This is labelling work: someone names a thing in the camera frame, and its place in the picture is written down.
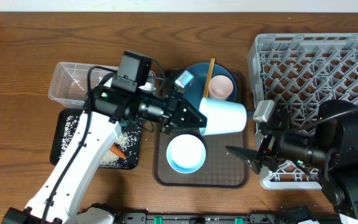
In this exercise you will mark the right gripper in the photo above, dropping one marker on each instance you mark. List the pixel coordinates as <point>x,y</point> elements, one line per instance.
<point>268,146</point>

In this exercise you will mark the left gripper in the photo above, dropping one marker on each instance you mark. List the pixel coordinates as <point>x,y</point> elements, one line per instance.
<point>175,121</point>

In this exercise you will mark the light blue cup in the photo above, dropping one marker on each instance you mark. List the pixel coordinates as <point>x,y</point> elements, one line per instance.
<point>223,117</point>

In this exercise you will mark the light blue rice bowl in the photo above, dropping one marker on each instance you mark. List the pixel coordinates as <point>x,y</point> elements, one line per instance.
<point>186,153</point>

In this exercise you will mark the orange carrot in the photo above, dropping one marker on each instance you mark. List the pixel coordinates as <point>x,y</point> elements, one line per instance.
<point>115,150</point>

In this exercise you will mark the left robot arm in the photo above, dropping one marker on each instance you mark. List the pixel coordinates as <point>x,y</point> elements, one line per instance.
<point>98,129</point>

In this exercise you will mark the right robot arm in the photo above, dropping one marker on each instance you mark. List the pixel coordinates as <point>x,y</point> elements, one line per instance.
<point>326,150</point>

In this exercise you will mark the grey dishwasher rack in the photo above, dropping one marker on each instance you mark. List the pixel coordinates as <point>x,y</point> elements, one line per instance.
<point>301,71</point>

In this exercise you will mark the right wooden chopstick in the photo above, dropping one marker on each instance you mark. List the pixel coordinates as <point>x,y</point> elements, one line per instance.
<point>210,77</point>

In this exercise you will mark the brown serving tray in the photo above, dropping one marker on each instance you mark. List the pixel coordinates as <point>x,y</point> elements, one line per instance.
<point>220,169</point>

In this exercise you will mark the pink cup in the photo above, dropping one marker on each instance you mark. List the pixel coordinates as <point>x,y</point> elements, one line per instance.
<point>220,87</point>

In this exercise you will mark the black plastic tray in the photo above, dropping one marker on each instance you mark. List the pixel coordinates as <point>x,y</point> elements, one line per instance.
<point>129,146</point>

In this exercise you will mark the white rice pile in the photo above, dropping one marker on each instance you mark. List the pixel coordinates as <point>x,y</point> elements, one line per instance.
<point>123,143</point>

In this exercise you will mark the clear plastic bin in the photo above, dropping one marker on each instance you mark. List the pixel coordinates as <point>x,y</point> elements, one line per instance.
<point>69,83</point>

